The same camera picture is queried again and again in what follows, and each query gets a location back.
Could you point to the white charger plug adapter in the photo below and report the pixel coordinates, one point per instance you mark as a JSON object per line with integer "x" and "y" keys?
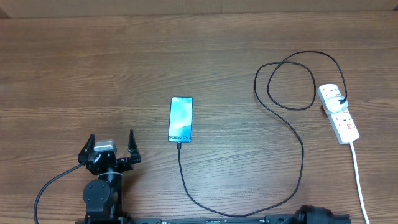
{"x": 335, "y": 104}

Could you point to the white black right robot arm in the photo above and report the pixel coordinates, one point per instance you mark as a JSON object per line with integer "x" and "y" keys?
{"x": 308, "y": 214}

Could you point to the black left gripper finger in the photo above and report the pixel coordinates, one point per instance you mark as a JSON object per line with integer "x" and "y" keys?
{"x": 133, "y": 149}
{"x": 86, "y": 150}

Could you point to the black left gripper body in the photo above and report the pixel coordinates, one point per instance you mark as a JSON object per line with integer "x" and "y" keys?
{"x": 123, "y": 164}

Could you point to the white power strip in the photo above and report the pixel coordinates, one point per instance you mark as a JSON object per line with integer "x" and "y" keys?
{"x": 341, "y": 122}

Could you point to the blue Galaxy smartphone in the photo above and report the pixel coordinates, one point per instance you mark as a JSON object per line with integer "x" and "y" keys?
{"x": 180, "y": 119}

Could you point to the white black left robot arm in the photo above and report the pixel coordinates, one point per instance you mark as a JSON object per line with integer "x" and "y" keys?
{"x": 103, "y": 196}

